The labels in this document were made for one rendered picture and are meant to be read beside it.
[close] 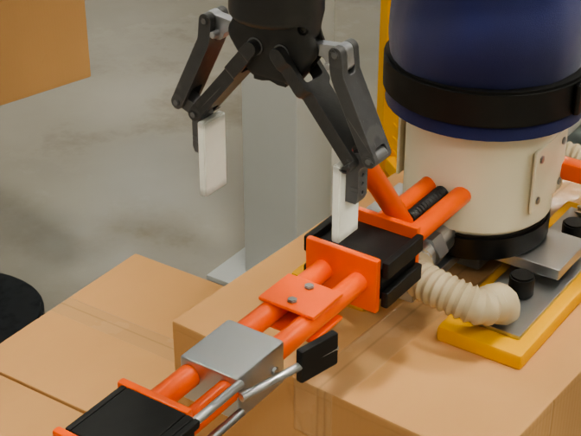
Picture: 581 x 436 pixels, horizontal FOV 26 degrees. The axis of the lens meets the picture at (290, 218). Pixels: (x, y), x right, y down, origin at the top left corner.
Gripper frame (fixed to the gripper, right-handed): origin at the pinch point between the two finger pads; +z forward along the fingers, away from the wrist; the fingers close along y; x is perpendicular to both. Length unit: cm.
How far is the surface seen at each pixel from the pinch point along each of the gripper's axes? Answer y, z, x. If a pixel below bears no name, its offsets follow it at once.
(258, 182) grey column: 107, 93, -143
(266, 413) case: 8.8, 33.4, -10.4
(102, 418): 3.0, 11.7, 19.6
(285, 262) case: 18.8, 27.0, -28.1
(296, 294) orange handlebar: 1.3, 12.7, -5.0
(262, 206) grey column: 106, 100, -143
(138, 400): 2.1, 11.7, 16.2
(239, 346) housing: 0.6, 12.5, 4.7
